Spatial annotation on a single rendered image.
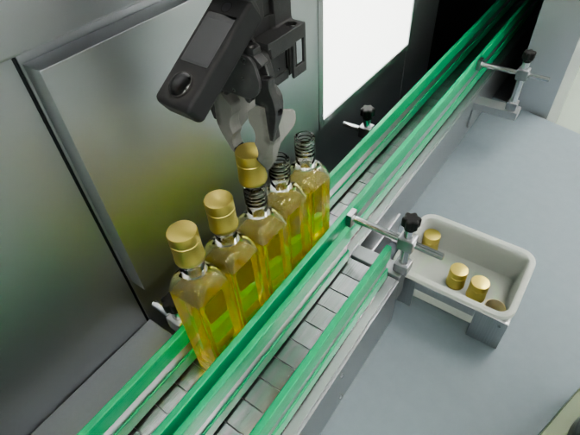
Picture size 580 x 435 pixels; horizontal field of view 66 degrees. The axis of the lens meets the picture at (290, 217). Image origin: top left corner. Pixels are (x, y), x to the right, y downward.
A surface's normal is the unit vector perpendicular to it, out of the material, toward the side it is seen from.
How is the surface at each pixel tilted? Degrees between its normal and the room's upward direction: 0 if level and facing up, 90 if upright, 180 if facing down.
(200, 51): 33
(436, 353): 0
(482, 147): 0
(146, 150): 90
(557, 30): 90
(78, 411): 0
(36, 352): 90
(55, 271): 90
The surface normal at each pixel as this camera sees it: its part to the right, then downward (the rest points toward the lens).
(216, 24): -0.39, -0.29
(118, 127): 0.81, 0.38
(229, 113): -0.59, 0.60
